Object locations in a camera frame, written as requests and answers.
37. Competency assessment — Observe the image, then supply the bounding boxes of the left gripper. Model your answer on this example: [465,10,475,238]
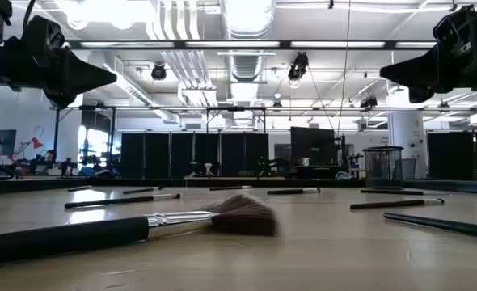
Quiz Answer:
[19,15,117,109]

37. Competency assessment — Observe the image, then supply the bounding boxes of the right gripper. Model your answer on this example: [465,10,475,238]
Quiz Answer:
[379,4,477,104]

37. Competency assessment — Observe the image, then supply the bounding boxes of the black-handled fan makeup brush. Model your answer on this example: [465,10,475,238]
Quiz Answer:
[0,193,280,268]

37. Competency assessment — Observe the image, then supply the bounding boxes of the white round column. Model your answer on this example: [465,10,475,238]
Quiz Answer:
[387,111,428,179]

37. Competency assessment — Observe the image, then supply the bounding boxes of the black round ceiling fixture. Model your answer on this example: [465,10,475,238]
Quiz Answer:
[150,62,167,81]

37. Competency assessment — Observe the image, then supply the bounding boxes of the red desk lamp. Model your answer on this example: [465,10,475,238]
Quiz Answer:
[10,136,44,161]

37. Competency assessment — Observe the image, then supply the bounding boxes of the black folding partition screen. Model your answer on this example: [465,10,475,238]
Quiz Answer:
[427,131,477,182]
[120,132,270,179]

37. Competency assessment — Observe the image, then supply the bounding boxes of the gray bin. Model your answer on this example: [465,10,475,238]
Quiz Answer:
[399,158,417,179]

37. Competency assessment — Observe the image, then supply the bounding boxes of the black computer monitor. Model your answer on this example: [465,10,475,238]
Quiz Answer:
[289,126,339,167]

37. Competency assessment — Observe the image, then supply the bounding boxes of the thin hanging cable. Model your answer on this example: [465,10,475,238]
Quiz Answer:
[337,0,352,137]

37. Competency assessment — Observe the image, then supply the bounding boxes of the black wire mesh cup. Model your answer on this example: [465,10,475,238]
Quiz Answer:
[362,145,404,190]

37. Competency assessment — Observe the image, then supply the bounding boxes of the black metal table frame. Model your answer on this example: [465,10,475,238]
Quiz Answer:
[0,176,477,196]

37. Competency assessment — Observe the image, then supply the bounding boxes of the black hanging camera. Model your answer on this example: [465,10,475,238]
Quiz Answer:
[287,51,310,88]

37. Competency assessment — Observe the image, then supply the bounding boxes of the thin dark-handled makeup brush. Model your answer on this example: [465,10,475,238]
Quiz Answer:
[383,213,477,240]

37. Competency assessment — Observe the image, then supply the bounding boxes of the black background metal frame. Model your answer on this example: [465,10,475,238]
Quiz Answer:
[50,104,477,181]

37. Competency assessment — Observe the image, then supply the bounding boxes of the silver ventilation duct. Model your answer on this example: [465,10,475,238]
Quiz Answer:
[222,0,276,84]

